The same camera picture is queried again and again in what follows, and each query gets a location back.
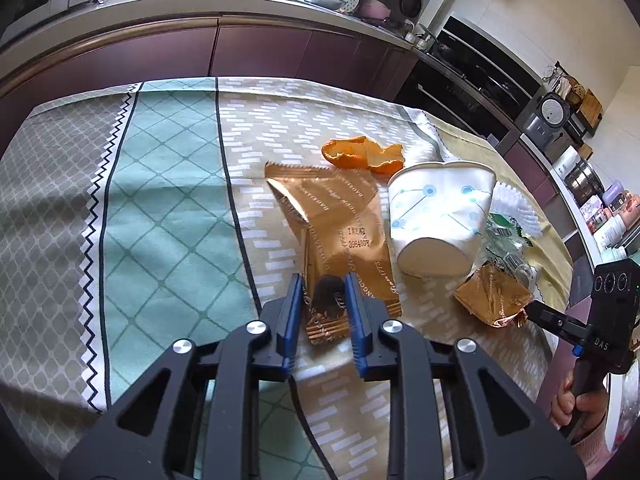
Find gold foil snack wrapper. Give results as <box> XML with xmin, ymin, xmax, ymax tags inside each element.
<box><xmin>264</xmin><ymin>162</ymin><xmax>402</xmax><ymax>344</ymax></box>

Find white foam fruit net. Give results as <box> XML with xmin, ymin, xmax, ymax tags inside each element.
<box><xmin>489</xmin><ymin>181</ymin><xmax>542</xmax><ymax>237</ymax></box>

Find purple lower kitchen cabinets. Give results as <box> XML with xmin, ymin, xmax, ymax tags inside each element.
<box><xmin>1</xmin><ymin>15</ymin><xmax>418</xmax><ymax>146</ymax></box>

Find person's right hand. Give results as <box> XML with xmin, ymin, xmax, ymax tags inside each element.
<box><xmin>549</xmin><ymin>370</ymin><xmax>608</xmax><ymax>442</ymax></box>

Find crumpled gold foil wrapper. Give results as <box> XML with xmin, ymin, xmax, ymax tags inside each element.
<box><xmin>454</xmin><ymin>262</ymin><xmax>534</xmax><ymax>328</ymax></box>

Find green clear plastic wrapper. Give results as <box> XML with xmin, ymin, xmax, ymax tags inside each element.
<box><xmin>485</xmin><ymin>214</ymin><xmax>537</xmax><ymax>292</ymax></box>

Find stainless steel pot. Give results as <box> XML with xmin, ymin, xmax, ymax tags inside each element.
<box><xmin>564</xmin><ymin>158</ymin><xmax>604</xmax><ymax>206</ymax></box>

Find white paper cup blue dots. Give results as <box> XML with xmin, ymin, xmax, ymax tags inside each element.
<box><xmin>387</xmin><ymin>160</ymin><xmax>497</xmax><ymax>278</ymax></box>

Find patterned green beige tablecloth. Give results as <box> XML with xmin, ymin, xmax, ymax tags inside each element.
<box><xmin>1</xmin><ymin>77</ymin><xmax>573</xmax><ymax>479</ymax></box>

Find grey rice cooker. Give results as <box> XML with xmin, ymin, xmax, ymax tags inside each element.
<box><xmin>523</xmin><ymin>92</ymin><xmax>570</xmax><ymax>152</ymax></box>

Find orange peel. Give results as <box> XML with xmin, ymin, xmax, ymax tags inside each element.
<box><xmin>321</xmin><ymin>136</ymin><xmax>405</xmax><ymax>176</ymax></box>

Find black range hood stove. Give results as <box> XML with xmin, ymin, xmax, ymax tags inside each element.
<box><xmin>430</xmin><ymin>14</ymin><xmax>542</xmax><ymax>120</ymax></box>

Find black built-in oven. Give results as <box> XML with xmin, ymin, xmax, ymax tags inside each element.
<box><xmin>395</xmin><ymin>58</ymin><xmax>520</xmax><ymax>153</ymax></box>

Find hanging black frying pan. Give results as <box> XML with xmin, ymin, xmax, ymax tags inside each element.
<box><xmin>399</xmin><ymin>0</ymin><xmax>422</xmax><ymax>18</ymax></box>

